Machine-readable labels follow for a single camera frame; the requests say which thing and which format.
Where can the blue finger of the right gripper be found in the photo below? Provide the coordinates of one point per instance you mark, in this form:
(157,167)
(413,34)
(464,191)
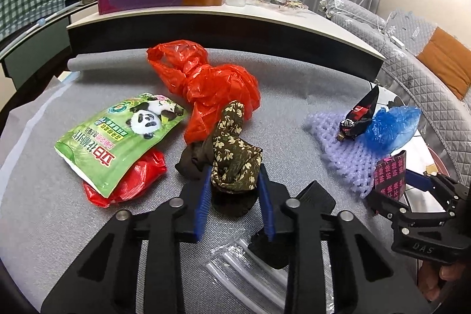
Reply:
(418,181)

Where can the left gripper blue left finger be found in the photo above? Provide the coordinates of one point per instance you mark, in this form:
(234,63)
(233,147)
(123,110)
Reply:
(203,204)

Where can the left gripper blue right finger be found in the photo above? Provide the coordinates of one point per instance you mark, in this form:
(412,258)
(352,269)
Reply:
(264,186)

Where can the magenta patterned wrapper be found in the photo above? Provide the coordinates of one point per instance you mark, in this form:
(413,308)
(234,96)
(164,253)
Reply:
(390,176)

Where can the dark floral cloth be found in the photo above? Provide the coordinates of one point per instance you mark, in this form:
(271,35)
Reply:
(235,163)

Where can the red plastic wrapper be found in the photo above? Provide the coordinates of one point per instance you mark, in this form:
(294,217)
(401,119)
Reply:
(138,179)

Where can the blue plastic bag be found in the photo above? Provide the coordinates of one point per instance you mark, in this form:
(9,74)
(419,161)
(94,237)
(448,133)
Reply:
(391,129)

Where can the purple foam net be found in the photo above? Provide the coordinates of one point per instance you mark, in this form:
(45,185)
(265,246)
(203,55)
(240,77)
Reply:
(352,160)

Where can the black snack wrapper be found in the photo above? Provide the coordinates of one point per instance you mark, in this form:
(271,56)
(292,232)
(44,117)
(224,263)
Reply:
(359,117)

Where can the green panda snack pouch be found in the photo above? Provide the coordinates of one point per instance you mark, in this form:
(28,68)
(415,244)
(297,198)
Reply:
(104,147)

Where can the person right hand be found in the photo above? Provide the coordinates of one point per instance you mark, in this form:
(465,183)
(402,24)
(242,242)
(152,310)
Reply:
(431,275)

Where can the clear plastic straws packet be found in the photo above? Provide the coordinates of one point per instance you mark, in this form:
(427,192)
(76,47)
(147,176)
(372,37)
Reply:
(255,284)

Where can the orange cushion near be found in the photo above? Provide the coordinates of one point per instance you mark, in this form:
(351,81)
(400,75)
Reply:
(448,60)

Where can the grey quilted sofa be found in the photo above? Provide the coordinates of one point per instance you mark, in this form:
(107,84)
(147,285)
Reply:
(445,120)

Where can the white side table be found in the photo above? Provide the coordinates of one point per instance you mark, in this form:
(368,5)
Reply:
(305,36)

